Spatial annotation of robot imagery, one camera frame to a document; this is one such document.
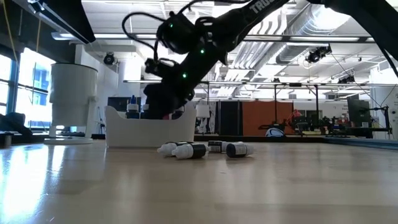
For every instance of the large blue food coloring bottle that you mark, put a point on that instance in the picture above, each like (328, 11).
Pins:
(132, 113)

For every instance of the light green small dropper bottle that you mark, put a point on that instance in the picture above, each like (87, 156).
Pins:
(215, 146)

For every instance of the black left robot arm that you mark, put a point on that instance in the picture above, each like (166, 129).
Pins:
(68, 18)

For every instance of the red robot arm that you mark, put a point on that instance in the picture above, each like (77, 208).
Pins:
(294, 113)

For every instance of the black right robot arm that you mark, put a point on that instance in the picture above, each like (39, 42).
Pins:
(224, 31)

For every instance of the white plastic bin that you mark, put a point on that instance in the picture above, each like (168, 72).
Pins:
(149, 133)
(73, 93)

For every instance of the white paper sheet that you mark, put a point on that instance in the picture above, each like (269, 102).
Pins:
(202, 111)

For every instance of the dark green small dropper bottle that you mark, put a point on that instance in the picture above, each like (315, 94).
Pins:
(164, 149)

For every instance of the black small dropper bottle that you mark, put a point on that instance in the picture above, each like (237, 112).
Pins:
(194, 151)

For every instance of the black partition panel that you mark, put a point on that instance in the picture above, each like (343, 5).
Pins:
(229, 118)

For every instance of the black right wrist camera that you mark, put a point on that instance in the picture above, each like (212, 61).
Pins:
(157, 68)

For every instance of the black wall-mounted camera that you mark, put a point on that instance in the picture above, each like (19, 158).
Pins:
(109, 58)

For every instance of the black table edge rail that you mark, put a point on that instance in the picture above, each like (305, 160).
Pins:
(248, 138)

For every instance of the orange partition wall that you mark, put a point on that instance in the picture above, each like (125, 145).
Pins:
(264, 115)

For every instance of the black metal gantry frame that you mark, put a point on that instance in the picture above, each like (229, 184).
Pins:
(275, 102)

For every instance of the black overhead frame bar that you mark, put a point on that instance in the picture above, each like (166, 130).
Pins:
(280, 38)

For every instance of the black diagonal frame strut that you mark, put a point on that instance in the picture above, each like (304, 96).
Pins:
(15, 124)

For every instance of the silver ventilation duct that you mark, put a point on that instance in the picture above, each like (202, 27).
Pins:
(298, 28)

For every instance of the black ceiling-hung camera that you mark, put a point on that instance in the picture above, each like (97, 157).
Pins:
(315, 56)
(346, 79)

